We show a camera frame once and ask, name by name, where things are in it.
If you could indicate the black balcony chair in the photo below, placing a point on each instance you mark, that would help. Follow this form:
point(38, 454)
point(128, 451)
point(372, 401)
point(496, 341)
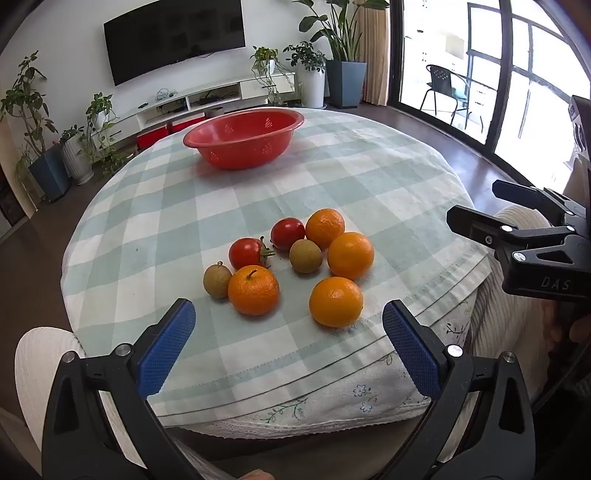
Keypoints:
point(443, 83)

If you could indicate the black framed glass door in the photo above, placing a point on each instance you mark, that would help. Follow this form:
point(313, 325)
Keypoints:
point(501, 83)

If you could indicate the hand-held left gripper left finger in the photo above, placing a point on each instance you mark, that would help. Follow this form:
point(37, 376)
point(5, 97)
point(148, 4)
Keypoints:
point(168, 350)

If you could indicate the beige curtain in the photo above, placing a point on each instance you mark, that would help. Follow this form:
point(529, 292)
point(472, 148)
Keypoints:
point(371, 50)

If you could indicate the large-leaf plant grey-blue pot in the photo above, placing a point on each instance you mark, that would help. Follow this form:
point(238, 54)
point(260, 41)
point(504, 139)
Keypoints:
point(346, 83)

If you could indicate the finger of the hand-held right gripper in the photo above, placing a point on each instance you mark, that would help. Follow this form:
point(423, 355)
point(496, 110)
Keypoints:
point(531, 198)
point(475, 224)

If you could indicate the bushy plant tall white pot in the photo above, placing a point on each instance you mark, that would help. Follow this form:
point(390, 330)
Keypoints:
point(311, 87)

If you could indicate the trailing pothos with floor vines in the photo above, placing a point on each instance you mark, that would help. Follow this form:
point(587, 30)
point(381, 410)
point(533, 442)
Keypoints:
point(101, 120)

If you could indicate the small beige empty pot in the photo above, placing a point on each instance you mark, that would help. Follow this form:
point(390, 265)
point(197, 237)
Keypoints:
point(214, 112)

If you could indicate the black set-top box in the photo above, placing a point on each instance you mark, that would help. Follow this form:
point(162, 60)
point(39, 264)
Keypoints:
point(210, 98)

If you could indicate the person's right hand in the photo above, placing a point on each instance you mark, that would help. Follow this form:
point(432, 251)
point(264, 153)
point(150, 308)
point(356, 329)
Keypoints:
point(581, 328)

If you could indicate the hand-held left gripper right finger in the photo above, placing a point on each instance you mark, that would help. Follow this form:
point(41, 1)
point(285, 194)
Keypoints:
point(411, 350)

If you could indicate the red storage box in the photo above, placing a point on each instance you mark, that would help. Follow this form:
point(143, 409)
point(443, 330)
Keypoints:
point(184, 124)
point(152, 137)

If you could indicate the white television cabinet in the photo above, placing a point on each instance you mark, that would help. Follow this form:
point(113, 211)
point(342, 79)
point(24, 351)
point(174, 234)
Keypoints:
point(240, 88)

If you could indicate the person's left hand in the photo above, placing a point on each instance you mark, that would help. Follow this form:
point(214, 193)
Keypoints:
point(254, 475)

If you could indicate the black wall television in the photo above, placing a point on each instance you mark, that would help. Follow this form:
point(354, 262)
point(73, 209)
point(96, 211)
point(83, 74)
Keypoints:
point(171, 37)

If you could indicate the trailing pothos in white pot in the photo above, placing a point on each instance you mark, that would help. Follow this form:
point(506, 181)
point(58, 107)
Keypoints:
point(270, 67)

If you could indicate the brown kiwi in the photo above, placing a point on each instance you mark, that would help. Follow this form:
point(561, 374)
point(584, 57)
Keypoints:
point(217, 281)
point(305, 256)

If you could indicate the tall leafy plant blue pot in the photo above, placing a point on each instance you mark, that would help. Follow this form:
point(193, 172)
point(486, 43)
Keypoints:
point(48, 173)

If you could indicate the red plastic colander bowl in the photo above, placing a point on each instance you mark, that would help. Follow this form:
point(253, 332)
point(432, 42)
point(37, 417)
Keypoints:
point(240, 143)

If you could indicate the red tomato with green calyx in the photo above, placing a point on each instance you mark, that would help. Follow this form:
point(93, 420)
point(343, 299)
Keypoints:
point(245, 254)

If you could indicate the plant in white ribbed pot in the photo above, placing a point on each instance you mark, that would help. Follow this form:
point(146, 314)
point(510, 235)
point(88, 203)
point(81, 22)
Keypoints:
point(76, 159)

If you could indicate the green checked tablecloth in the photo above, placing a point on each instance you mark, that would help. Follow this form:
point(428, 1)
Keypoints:
point(184, 221)

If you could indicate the white floral tablecloth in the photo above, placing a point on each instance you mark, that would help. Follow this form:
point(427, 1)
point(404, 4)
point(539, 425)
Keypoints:
point(369, 397)

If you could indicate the orange with stem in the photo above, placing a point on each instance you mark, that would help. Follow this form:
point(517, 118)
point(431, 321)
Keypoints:
point(253, 293)

